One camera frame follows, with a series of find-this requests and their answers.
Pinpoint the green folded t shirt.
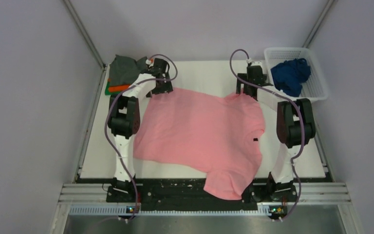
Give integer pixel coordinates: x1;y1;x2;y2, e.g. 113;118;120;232
105;80;114;96

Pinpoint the orange folded t shirt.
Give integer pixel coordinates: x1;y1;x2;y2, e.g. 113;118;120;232
107;78;131;93

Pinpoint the blue crumpled t shirt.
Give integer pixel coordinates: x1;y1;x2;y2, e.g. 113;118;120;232
270;58;311;97

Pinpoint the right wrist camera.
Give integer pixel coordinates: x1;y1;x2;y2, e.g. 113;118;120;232
246;58;264;69

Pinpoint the grey folded t shirt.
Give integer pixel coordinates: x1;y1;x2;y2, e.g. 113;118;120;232
109;55;148;86

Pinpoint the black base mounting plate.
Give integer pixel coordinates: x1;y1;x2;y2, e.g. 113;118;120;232
106;178;298;212

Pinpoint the white slotted cable duct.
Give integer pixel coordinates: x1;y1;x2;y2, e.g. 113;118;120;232
69;204;285;217

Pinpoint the pink t shirt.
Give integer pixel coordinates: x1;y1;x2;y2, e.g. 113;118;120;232
133;88;265;200

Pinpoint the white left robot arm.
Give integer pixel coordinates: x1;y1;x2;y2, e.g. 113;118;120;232
104;58;173;203

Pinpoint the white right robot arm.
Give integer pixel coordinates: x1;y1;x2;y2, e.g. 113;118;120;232
236;63;316;202

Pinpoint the white plastic basket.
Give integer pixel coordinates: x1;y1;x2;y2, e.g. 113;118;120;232
264;47;329;102

